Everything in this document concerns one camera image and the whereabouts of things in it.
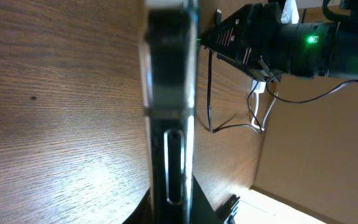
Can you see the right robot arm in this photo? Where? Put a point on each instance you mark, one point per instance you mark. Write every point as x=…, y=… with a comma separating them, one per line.
x=324, y=49

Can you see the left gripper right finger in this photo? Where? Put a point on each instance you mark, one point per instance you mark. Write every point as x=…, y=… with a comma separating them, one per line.
x=201, y=210

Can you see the white power strip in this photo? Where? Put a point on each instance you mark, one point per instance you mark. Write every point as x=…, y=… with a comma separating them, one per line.
x=257, y=88

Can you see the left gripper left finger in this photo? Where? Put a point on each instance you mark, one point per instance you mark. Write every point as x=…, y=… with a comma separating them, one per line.
x=142, y=213

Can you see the black smartphone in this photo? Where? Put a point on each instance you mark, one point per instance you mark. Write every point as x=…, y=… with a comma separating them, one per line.
x=168, y=53

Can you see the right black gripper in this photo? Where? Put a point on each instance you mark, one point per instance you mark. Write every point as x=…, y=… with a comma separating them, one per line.
x=248, y=36

